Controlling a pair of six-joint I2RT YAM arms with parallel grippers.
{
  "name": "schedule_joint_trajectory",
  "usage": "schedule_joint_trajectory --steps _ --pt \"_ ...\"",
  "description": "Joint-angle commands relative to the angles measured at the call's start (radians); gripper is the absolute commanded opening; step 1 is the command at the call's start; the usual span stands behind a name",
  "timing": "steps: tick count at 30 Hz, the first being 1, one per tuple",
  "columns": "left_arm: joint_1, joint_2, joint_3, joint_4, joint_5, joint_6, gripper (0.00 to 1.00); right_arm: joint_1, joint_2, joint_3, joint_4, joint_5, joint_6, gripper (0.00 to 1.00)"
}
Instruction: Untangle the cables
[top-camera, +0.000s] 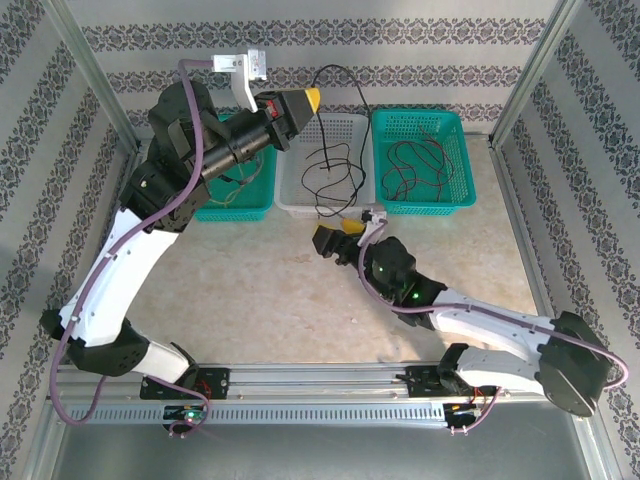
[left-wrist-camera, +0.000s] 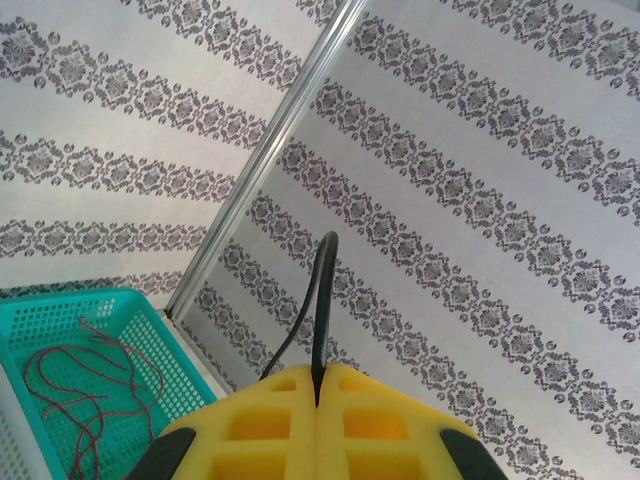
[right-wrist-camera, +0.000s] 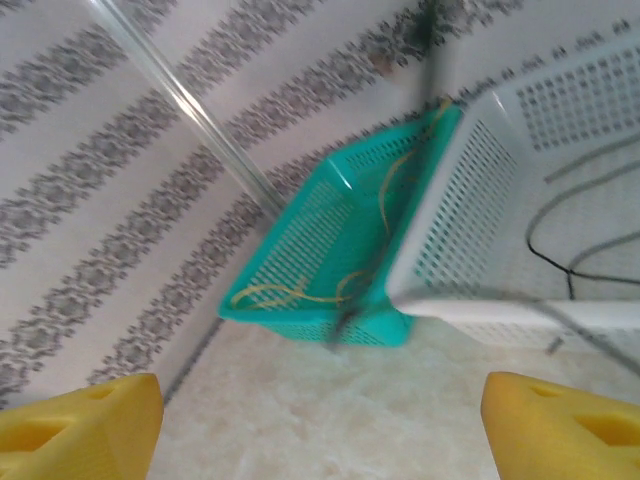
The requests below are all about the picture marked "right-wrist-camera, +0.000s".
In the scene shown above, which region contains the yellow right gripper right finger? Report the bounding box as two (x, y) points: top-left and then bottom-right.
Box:
(480, 370), (640, 480)

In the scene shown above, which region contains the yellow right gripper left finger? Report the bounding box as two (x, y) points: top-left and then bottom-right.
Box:
(0, 372), (165, 480)

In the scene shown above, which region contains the black thin cable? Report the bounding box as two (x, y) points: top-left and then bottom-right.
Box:
(324, 294), (640, 379)
(525, 162), (640, 301)
(543, 142), (640, 182)
(567, 232), (640, 286)

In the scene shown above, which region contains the yellow thin cable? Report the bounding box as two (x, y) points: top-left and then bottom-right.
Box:
(229, 269), (374, 311)
(377, 97), (454, 241)

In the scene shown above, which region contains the white plastic mesh basket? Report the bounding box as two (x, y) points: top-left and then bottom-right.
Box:
(384, 37), (640, 351)

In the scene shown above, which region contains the teal plastic mesh basket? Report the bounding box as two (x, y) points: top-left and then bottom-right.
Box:
(217, 102), (464, 349)

